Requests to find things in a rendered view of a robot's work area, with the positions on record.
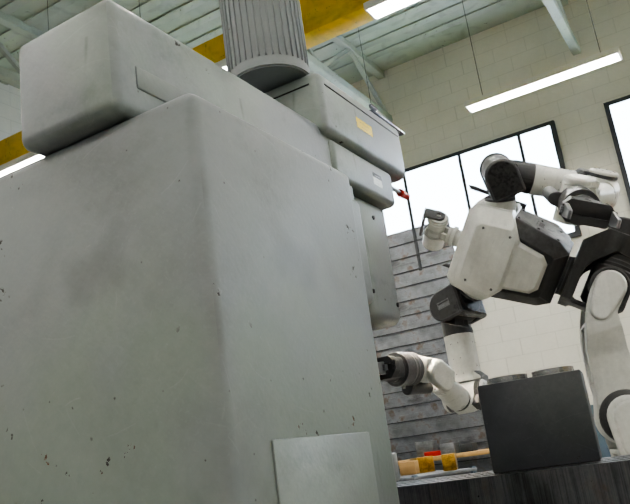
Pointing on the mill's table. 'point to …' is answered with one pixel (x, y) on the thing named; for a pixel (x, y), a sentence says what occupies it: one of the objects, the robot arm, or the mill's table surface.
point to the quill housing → (379, 268)
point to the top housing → (344, 121)
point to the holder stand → (538, 420)
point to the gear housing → (363, 177)
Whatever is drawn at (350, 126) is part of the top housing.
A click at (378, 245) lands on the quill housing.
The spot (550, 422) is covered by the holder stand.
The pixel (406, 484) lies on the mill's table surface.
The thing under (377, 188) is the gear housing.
